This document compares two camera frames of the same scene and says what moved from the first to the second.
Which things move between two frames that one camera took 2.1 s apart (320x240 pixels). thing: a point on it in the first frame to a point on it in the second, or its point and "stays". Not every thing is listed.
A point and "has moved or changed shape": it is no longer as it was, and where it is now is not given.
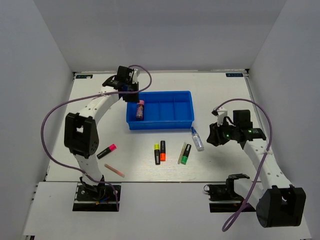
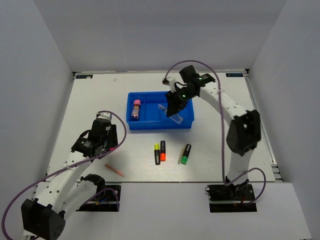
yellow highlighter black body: [157, 154] stays
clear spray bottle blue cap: [197, 140] to [175, 117]
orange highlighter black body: [162, 151] stays
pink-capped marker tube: [140, 110] has moved or changed shape
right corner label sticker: [234, 74] stays
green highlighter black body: [186, 154] stays
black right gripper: [214, 137] to [172, 109]
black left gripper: [134, 99] to [113, 142]
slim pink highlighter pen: [114, 170] stays
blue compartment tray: [163, 110] stays
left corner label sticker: [84, 76] stays
